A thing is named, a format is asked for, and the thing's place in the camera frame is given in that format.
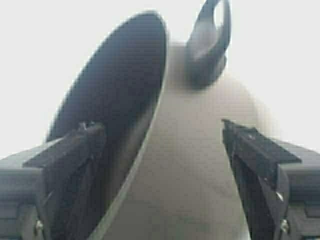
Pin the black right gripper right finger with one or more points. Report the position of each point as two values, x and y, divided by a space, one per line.
255 163

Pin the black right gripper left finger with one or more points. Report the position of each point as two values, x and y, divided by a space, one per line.
72 202

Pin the grey pot with black handles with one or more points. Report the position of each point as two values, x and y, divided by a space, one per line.
164 172

